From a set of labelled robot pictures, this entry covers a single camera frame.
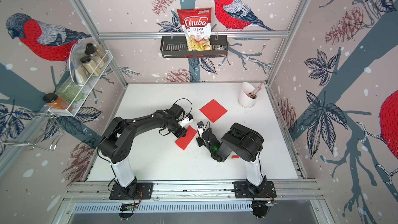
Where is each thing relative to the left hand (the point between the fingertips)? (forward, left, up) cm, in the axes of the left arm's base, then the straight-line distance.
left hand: (187, 131), depth 92 cm
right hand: (+2, -7, -3) cm, 8 cm away
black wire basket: (+42, +7, +31) cm, 53 cm away
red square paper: (-6, +1, -1) cm, 7 cm away
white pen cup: (+18, -37, +7) cm, 42 cm away
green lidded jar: (+4, +52, +33) cm, 62 cm away
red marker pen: (-15, -28, -1) cm, 31 cm away
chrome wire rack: (-16, +53, +33) cm, 64 cm away
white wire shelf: (+9, +47, +34) cm, 59 cm away
